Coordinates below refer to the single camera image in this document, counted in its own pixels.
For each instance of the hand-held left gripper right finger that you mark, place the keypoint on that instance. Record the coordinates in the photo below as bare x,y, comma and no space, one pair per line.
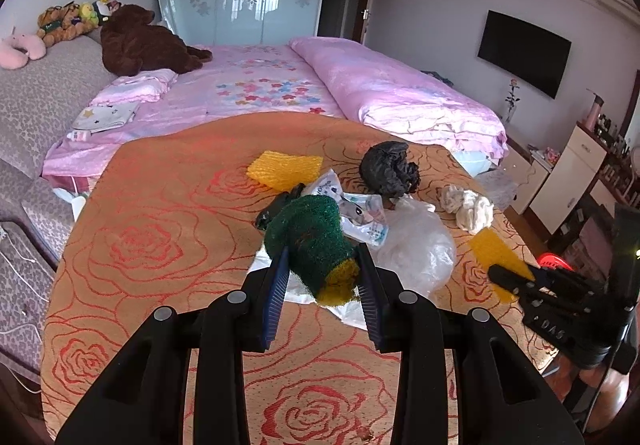
372,310

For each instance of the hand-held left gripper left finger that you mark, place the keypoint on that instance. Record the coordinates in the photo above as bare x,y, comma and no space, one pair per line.
275,305

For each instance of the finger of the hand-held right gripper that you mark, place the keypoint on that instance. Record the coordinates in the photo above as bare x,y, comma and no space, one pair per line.
560,279
505,276

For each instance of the red plastic basket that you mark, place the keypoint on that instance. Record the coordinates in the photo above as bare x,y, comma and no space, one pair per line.
552,259

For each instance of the small yellow foam net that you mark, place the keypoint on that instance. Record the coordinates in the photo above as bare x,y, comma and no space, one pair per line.
487,247

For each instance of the green yellow scouring sponge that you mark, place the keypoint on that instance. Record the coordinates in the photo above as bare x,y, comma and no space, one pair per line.
305,235

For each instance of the translucent white plastic bag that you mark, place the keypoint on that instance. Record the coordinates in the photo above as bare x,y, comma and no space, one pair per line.
415,245

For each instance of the white tissue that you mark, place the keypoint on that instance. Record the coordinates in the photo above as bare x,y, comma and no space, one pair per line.
467,207

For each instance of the large yellow foam net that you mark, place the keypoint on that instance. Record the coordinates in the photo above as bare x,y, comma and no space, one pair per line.
280,170

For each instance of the white paper sheet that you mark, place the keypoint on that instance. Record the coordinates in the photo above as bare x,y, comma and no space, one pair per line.
345,314

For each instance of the white blue printed wrapper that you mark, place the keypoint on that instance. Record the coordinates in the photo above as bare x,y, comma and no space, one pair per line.
322,185
367,220

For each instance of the beige drawer cabinet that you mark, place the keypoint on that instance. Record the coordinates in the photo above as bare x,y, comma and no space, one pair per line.
565,180

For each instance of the low white cabinet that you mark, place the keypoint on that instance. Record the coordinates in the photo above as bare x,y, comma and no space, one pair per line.
520,170

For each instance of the light blue mattress pad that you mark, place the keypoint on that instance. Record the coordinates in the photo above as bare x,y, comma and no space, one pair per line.
472,161

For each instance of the pink patterned box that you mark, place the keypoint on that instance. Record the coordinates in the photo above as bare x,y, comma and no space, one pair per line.
552,156

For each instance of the black plastic bag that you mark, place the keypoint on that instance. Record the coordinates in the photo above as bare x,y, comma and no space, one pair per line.
385,170

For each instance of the orange rose patterned blanket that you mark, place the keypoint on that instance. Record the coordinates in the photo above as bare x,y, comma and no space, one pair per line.
175,205

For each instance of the row of small bottles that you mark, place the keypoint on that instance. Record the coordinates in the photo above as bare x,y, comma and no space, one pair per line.
620,145

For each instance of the pink thermos bottle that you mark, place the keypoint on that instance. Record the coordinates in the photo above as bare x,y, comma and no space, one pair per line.
595,117

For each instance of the rose in vase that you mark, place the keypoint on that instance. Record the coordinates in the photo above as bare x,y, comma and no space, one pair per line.
511,100

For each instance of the dark blue clothing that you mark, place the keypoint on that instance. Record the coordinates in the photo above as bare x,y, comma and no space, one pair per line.
437,76

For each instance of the pink quilt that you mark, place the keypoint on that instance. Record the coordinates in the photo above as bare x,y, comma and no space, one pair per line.
390,90

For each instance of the pink floral bed sheet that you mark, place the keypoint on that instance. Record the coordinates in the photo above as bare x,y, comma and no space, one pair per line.
250,75

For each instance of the star print cloth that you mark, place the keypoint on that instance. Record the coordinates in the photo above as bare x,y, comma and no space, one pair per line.
105,117

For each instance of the pink pillow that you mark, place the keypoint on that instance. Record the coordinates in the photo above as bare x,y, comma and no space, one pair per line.
135,87

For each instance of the large brown teddy bear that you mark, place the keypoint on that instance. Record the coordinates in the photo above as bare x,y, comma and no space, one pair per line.
145,45

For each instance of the white green plush toy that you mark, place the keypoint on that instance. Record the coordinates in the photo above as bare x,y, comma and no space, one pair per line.
106,9

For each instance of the yellow green plush toy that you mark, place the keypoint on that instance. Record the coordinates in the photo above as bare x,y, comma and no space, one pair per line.
89,12

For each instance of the pink plush toy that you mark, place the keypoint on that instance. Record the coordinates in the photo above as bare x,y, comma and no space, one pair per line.
20,50

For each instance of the black wall television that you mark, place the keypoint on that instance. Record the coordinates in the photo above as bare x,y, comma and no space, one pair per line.
525,52

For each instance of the grey padded bed frame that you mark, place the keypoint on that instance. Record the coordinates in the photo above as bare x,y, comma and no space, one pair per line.
35,100

